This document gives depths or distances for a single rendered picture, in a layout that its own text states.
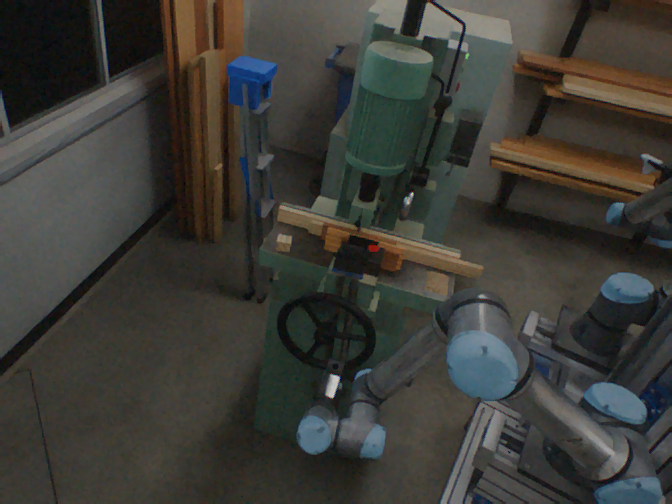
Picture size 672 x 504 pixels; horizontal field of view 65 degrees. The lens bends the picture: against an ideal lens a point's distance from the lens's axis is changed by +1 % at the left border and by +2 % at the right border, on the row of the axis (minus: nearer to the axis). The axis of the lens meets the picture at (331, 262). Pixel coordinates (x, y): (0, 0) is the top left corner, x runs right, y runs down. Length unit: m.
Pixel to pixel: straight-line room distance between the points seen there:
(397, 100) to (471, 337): 0.68
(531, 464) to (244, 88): 1.65
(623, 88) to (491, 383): 2.69
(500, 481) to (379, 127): 0.96
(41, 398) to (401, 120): 1.76
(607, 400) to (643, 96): 2.44
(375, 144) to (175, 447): 1.39
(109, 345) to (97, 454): 0.54
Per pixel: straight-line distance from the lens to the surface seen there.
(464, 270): 1.68
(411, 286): 1.58
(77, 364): 2.51
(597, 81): 3.42
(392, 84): 1.36
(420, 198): 1.74
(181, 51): 2.74
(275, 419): 2.15
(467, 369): 0.94
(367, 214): 1.56
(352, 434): 1.21
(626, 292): 1.68
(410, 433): 2.36
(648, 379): 1.52
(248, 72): 2.21
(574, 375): 1.82
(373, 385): 1.25
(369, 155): 1.44
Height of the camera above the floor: 1.85
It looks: 37 degrees down
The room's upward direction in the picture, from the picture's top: 12 degrees clockwise
